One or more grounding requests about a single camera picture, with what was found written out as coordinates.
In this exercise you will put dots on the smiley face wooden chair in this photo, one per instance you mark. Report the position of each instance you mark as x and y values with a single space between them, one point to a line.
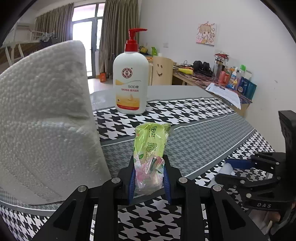
161 70

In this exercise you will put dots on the white styrofoam box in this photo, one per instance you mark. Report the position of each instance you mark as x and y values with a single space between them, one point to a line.
48 86

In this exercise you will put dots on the white lotion pump bottle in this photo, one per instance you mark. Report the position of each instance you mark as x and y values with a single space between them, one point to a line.
131 77

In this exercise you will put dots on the green tissue packet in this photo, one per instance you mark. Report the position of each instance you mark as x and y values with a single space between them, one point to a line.
149 145

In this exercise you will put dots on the orange bucket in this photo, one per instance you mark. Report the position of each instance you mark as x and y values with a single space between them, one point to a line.
102 77

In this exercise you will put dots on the glass balcony door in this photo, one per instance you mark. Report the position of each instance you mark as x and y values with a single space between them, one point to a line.
86 28

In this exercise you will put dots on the houndstooth table mat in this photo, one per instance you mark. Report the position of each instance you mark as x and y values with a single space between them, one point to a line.
204 133

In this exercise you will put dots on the left brown curtain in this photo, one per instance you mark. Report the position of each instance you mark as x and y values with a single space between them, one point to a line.
57 21

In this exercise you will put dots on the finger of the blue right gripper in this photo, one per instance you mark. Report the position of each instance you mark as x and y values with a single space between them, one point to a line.
240 163

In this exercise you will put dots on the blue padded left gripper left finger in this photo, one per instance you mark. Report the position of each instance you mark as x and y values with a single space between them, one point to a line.
73 219

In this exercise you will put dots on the white paper sheets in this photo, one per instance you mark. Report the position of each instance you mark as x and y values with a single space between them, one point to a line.
225 93

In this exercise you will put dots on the wooden desk with drawers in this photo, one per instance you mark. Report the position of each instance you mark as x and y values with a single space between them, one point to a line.
150 69

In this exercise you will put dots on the metal bunk bed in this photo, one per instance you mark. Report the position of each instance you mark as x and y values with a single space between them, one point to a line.
23 40

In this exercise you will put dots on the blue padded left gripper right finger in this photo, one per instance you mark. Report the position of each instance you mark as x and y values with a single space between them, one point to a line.
207 212

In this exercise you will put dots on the brown curtain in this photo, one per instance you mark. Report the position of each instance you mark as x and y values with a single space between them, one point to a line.
118 18
57 21

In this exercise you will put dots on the anime girl wall poster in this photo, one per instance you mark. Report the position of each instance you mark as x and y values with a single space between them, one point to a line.
206 34

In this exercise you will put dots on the right brown curtain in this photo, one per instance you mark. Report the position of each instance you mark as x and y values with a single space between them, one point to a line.
118 18

